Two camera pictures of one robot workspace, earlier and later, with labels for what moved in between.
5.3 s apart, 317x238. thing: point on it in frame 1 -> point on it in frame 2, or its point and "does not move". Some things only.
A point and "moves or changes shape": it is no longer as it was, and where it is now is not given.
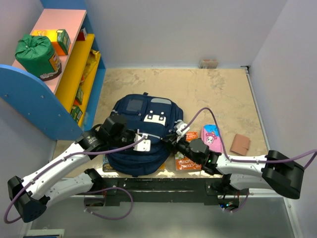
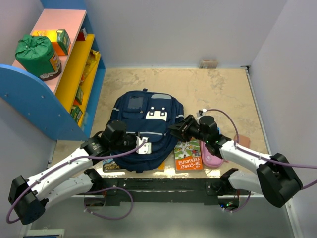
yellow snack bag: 91,61 does not move
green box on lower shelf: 79,95 does not move
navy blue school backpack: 153,116 moves or changes shape
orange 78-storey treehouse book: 184,163 does not move
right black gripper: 171,142 -> 179,131
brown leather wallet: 240,145 does not move
